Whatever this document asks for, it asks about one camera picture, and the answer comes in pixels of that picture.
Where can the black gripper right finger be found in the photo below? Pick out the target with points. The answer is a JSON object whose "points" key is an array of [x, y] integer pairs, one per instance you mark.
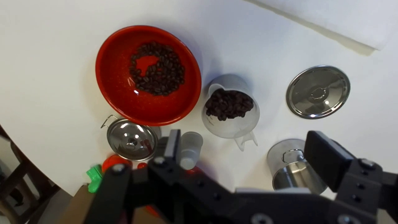
{"points": [[330, 160]]}

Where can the small steel dish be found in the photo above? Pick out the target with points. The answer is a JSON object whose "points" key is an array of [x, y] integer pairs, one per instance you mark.
{"points": [[319, 93]]}

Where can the small clear shaker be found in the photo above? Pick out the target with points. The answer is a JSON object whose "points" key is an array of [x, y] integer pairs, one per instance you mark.
{"points": [[192, 147]]}

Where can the small steel pot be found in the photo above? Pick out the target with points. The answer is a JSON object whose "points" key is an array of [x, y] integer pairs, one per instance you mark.
{"points": [[290, 175]]}

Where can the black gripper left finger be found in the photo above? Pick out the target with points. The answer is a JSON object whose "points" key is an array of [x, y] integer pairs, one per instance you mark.
{"points": [[172, 147]]}

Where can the orange toy carrot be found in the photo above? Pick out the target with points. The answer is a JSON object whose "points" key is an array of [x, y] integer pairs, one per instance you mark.
{"points": [[110, 160]]}

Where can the small metal cup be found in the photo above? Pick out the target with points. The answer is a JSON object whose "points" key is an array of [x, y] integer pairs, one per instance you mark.
{"points": [[131, 139]]}

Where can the black chair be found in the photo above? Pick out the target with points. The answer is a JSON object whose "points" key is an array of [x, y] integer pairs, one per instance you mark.
{"points": [[17, 182]]}

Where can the red bowl with coffee beans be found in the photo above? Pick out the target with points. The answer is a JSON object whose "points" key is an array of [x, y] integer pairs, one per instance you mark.
{"points": [[120, 91]]}

